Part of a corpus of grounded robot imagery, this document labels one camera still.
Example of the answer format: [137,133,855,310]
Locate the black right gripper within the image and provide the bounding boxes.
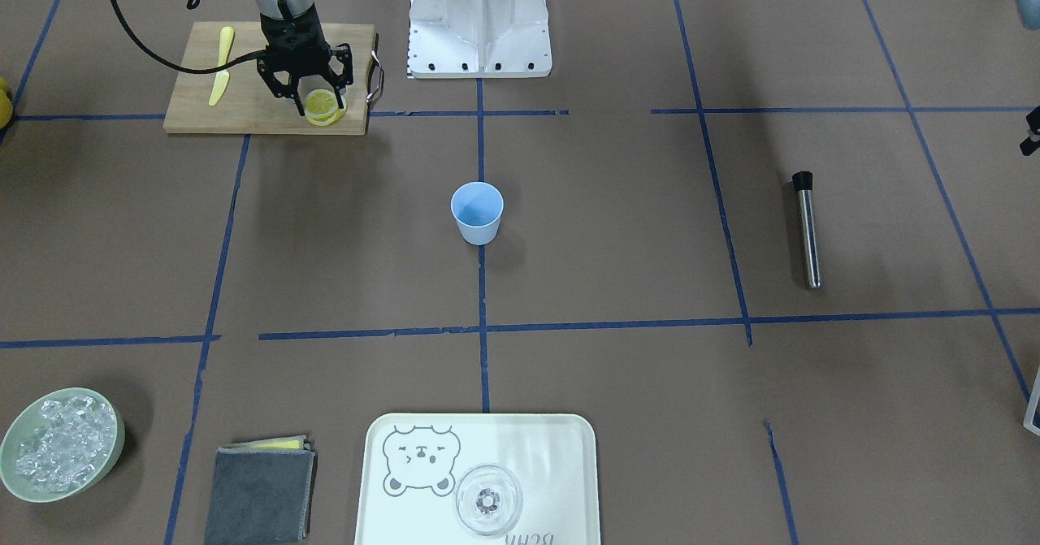
[257,10,353,116]

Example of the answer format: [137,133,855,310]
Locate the grey folded cloth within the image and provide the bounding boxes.
[204,435,316,544]

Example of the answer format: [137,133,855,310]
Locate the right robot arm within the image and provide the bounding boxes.
[189,0,353,115]

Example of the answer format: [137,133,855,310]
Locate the steel muddler black tip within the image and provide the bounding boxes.
[791,171,822,290]

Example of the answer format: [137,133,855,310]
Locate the lemon slice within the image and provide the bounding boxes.
[305,89,336,123]

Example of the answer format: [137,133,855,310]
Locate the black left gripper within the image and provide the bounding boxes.
[1019,106,1040,157]

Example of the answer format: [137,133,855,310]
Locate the clear wine glass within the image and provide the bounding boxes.
[454,463,523,538]

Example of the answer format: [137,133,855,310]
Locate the light blue plastic cup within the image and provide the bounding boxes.
[450,181,505,246]

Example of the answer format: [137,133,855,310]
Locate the yellow plastic knife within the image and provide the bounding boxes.
[207,26,236,107]

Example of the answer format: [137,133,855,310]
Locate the bamboo cutting board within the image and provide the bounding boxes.
[163,23,385,136]

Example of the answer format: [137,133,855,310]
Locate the green bowl of ice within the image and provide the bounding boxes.
[2,388,126,504]

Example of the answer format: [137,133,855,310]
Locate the white wire cup rack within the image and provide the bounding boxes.
[1022,370,1040,435]

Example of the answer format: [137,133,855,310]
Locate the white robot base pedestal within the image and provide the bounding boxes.
[406,0,553,80]

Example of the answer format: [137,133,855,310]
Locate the cream bear serving tray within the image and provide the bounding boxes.
[354,413,601,544]

